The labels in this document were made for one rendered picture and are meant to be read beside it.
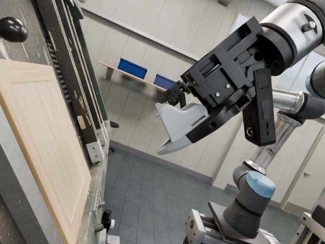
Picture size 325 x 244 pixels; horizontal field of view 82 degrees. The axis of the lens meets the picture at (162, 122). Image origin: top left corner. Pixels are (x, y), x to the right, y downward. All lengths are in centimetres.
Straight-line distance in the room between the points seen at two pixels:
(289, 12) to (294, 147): 508
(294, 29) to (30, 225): 57
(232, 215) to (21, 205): 74
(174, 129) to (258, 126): 12
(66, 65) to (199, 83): 96
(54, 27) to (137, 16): 314
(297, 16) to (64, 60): 102
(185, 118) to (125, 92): 376
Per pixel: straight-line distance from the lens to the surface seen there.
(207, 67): 25
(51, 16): 118
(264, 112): 29
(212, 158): 447
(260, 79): 28
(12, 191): 49
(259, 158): 101
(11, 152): 48
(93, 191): 96
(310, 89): 50
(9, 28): 38
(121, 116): 405
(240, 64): 28
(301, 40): 30
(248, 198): 90
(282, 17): 30
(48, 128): 73
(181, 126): 25
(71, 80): 113
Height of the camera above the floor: 143
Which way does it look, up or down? 8 degrees down
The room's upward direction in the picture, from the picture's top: 23 degrees clockwise
